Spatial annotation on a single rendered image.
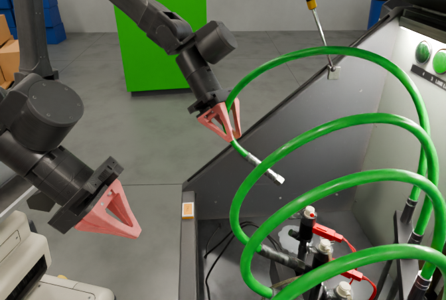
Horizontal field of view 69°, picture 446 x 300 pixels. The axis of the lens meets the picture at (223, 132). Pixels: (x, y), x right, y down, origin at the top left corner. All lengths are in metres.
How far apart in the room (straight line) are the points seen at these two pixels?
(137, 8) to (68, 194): 0.42
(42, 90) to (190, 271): 0.53
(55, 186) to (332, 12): 7.12
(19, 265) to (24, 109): 0.80
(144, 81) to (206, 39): 3.27
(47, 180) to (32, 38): 0.56
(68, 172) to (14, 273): 0.73
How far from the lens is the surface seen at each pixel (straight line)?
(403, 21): 0.84
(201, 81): 0.66
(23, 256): 1.16
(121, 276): 2.03
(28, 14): 0.94
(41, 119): 0.38
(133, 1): 0.74
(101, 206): 0.44
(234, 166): 0.94
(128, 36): 3.77
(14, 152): 0.44
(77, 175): 0.44
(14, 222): 1.14
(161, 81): 3.91
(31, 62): 0.95
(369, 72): 0.92
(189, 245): 0.84
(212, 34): 0.65
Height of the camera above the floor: 1.58
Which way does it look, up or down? 30 degrees down
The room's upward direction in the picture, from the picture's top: straight up
